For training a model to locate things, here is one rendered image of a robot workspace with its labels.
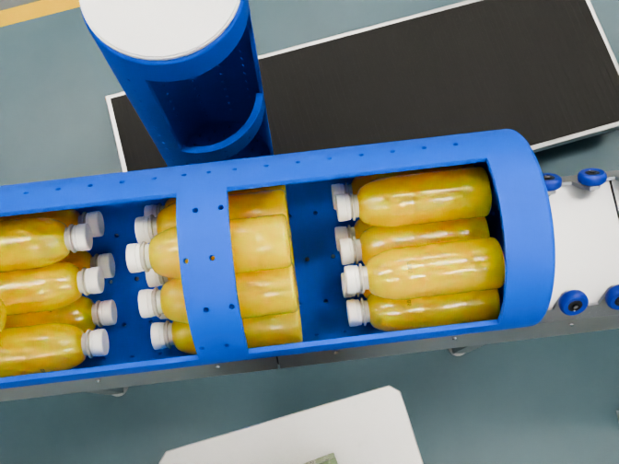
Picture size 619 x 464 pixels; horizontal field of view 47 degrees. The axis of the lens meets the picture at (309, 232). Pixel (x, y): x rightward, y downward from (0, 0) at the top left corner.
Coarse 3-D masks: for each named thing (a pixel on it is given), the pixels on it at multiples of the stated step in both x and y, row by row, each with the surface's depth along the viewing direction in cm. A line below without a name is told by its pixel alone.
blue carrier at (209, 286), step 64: (0, 192) 96; (64, 192) 94; (128, 192) 93; (192, 192) 92; (320, 192) 113; (512, 192) 90; (192, 256) 88; (320, 256) 116; (512, 256) 90; (128, 320) 113; (192, 320) 90; (320, 320) 111; (512, 320) 96; (0, 384) 96
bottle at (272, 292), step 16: (256, 272) 97; (272, 272) 96; (288, 272) 96; (176, 288) 96; (240, 288) 96; (256, 288) 96; (272, 288) 96; (288, 288) 96; (160, 304) 97; (176, 304) 96; (240, 304) 96; (256, 304) 96; (272, 304) 96; (288, 304) 96; (176, 320) 97
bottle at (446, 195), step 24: (480, 168) 101; (360, 192) 101; (384, 192) 99; (408, 192) 99; (432, 192) 99; (456, 192) 99; (480, 192) 99; (360, 216) 101; (384, 216) 100; (408, 216) 100; (432, 216) 100; (456, 216) 101; (480, 216) 102
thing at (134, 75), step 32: (224, 32) 120; (128, 64) 121; (160, 64) 119; (192, 64) 121; (224, 64) 175; (256, 64) 148; (128, 96) 141; (160, 96) 176; (192, 96) 189; (224, 96) 193; (256, 96) 161; (160, 128) 147; (192, 128) 205; (224, 128) 208; (256, 128) 163; (192, 160) 162
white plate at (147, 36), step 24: (96, 0) 120; (120, 0) 120; (144, 0) 120; (168, 0) 120; (192, 0) 120; (216, 0) 120; (96, 24) 119; (120, 24) 119; (144, 24) 119; (168, 24) 119; (192, 24) 119; (216, 24) 119; (120, 48) 118; (144, 48) 118; (168, 48) 118; (192, 48) 118
